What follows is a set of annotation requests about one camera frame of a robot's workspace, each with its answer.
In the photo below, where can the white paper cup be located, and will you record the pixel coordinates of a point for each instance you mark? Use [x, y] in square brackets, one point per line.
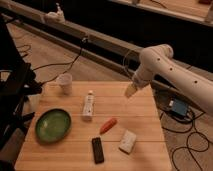
[65, 82]

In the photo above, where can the white sponge block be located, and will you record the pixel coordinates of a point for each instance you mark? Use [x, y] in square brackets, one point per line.
[127, 142]

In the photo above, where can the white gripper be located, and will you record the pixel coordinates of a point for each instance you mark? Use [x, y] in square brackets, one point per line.
[141, 78]

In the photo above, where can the white object on rail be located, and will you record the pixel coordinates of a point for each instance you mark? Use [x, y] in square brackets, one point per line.
[58, 15]

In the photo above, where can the black equipment stand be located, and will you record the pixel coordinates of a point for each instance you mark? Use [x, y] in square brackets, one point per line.
[17, 81]

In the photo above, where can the long metal rail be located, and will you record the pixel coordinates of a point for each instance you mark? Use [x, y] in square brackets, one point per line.
[116, 27]

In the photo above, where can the white bottle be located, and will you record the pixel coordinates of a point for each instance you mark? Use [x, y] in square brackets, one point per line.
[88, 106]

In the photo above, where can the black remote control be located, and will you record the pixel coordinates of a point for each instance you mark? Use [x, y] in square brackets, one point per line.
[97, 150]

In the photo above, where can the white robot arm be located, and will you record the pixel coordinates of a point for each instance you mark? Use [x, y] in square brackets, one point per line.
[156, 60]

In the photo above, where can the blue power box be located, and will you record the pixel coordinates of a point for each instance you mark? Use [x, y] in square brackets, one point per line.
[178, 107]

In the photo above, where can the orange carrot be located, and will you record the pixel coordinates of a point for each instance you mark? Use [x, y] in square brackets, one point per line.
[108, 125]

